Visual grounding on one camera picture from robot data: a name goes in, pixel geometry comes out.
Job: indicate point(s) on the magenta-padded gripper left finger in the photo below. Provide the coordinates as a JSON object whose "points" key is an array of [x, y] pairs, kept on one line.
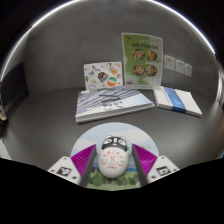
{"points": [[81, 160]]}

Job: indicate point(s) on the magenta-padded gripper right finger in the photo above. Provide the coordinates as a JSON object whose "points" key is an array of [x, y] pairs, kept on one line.
{"points": [[146, 160]]}

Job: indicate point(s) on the white panda computer mouse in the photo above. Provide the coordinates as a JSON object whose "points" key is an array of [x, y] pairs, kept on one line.
{"points": [[112, 161]]}

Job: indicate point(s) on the round landscape-print mouse pad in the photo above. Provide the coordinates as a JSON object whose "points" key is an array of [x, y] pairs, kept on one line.
{"points": [[113, 130]]}

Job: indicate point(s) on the grey building-cover book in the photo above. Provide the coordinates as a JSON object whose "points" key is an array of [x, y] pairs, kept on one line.
{"points": [[110, 103]]}

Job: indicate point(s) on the white book with blue band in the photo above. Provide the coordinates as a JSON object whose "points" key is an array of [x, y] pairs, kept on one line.
{"points": [[176, 100]]}

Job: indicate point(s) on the white sticker-print card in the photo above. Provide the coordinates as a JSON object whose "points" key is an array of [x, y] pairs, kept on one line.
{"points": [[101, 76]]}

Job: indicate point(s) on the green acrylic sign stand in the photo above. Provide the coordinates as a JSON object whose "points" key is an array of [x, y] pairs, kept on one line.
{"points": [[141, 60]]}

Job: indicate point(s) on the white wall sockets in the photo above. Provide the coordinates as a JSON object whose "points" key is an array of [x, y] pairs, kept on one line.
{"points": [[178, 65]]}

